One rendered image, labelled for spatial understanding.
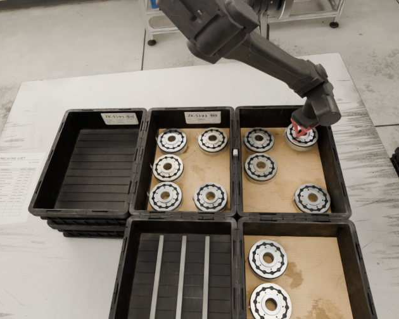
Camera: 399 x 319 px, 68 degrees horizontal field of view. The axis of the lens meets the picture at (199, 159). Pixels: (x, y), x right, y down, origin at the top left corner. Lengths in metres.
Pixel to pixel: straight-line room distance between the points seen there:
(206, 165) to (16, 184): 0.78
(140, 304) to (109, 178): 0.42
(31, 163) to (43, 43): 2.16
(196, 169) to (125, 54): 2.06
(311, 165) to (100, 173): 0.71
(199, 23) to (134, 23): 2.79
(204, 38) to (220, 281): 0.62
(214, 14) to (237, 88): 0.94
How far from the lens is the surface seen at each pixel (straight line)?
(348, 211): 0.88
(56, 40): 3.42
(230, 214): 0.82
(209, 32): 0.53
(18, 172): 1.42
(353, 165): 1.25
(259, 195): 0.96
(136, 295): 0.90
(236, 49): 0.57
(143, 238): 0.94
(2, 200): 1.38
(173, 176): 0.97
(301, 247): 0.92
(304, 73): 0.78
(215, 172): 1.00
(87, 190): 1.07
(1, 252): 1.28
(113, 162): 1.09
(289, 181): 1.00
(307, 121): 0.94
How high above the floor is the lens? 1.69
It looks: 57 degrees down
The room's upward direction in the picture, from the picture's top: 8 degrees counter-clockwise
